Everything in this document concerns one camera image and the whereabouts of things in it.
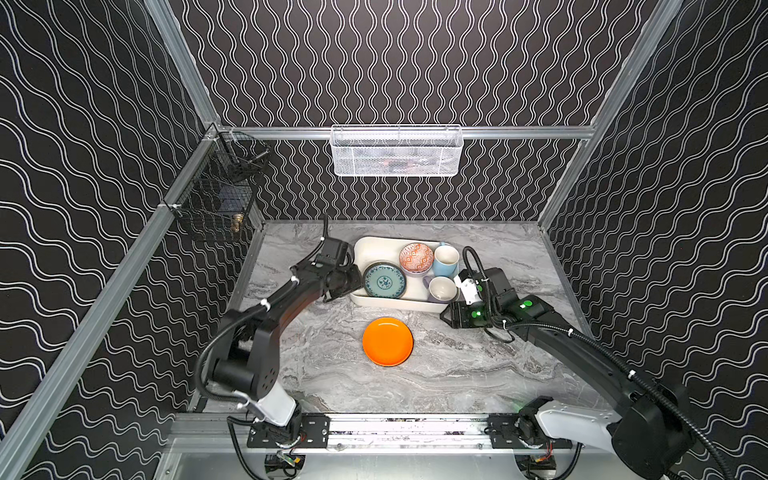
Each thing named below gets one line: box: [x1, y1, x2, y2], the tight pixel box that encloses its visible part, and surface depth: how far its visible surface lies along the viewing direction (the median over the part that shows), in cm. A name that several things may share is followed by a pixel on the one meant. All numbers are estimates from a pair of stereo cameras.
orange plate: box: [362, 317, 415, 367], surface depth 91 cm
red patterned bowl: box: [399, 242, 434, 276], surface depth 105 cm
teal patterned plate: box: [363, 262, 407, 299], surface depth 103 cm
